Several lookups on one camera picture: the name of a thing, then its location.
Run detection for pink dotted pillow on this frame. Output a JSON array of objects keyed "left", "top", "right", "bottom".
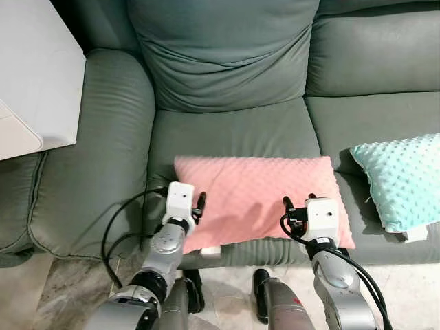
[{"left": 173, "top": 155, "right": 356, "bottom": 259}]

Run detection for green leather sofa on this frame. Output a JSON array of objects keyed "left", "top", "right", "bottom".
[{"left": 0, "top": 0, "right": 440, "bottom": 269}]

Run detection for teal dotted pillow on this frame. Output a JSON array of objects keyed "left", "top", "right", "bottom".
[{"left": 349, "top": 133, "right": 440, "bottom": 243}]

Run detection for silver left robot leg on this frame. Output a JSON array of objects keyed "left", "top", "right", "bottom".
[{"left": 160, "top": 268, "right": 206, "bottom": 330}]

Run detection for silver robot leg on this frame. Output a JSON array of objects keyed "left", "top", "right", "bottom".
[
  {"left": 160, "top": 268, "right": 206, "bottom": 330},
  {"left": 252, "top": 268, "right": 318, "bottom": 330}
]

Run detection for silver right robot leg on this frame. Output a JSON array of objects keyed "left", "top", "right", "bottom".
[{"left": 252, "top": 268, "right": 318, "bottom": 330}]

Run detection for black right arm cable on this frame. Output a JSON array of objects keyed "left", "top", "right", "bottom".
[{"left": 280, "top": 213, "right": 393, "bottom": 330}]

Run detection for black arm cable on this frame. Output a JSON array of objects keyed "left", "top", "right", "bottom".
[
  {"left": 280, "top": 213, "right": 393, "bottom": 330},
  {"left": 101, "top": 186, "right": 170, "bottom": 289}
]

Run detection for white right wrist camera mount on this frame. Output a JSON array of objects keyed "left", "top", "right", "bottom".
[{"left": 305, "top": 197, "right": 339, "bottom": 243}]

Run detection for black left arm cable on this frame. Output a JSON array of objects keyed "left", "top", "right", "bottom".
[{"left": 101, "top": 186, "right": 170, "bottom": 289}]

